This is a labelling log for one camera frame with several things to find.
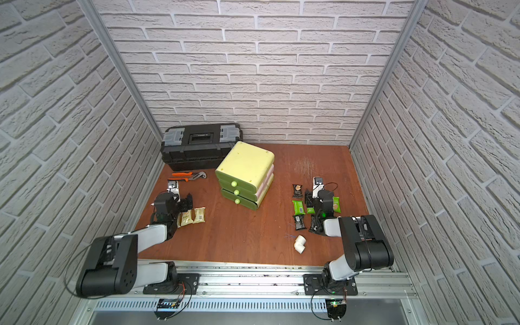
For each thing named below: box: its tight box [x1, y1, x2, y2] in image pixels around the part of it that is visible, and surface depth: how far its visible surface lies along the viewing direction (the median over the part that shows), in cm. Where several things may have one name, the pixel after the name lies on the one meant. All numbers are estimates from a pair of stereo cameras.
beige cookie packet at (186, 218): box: [180, 209, 193, 227], surface depth 91 cm
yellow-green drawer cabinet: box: [214, 140, 275, 211], surface depth 87 cm
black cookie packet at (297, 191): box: [292, 184, 304, 199], surface depth 102 cm
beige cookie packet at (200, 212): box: [192, 207, 206, 225], surface depth 91 cm
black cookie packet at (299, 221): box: [293, 214, 306, 231], surface depth 89 cm
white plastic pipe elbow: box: [293, 234, 307, 254], surface depth 83 cm
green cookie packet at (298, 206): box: [291, 200, 306, 216], surface depth 94 cm
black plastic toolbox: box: [160, 123, 244, 172], surface depth 100 cm
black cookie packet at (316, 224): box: [309, 215, 323, 234], surface depth 73 cm
